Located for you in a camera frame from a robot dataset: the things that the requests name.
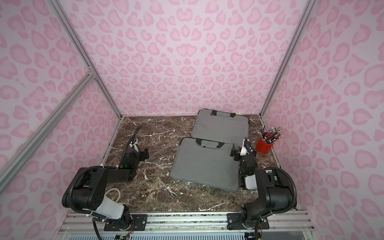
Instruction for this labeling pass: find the grey laptop bag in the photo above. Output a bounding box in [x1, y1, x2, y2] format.
[191, 109, 250, 147]
[170, 138, 239, 192]

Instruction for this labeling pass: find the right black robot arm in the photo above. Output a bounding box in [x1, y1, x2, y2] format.
[227, 138, 297, 234]

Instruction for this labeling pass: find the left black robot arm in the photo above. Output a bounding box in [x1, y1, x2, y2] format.
[62, 126, 149, 230]

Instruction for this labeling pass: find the red pen cup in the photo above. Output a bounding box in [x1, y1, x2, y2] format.
[256, 137, 275, 154]

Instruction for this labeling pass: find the pens bundle in cup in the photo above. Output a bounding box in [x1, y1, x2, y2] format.
[259, 126, 283, 144]

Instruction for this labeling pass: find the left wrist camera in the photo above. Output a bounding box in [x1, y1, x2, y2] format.
[130, 144, 140, 153]

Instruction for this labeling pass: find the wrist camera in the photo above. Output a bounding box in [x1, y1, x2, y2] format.
[240, 146, 248, 157]
[130, 144, 140, 153]

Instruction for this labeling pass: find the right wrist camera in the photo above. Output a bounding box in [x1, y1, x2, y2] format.
[240, 146, 248, 157]

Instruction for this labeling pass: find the beige coiled cable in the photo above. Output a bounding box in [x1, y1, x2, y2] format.
[104, 187, 122, 204]

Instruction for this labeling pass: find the aluminium frame brace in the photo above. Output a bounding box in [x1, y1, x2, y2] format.
[1, 71, 95, 193]

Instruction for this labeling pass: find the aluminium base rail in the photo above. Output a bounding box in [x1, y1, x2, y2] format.
[56, 211, 318, 240]

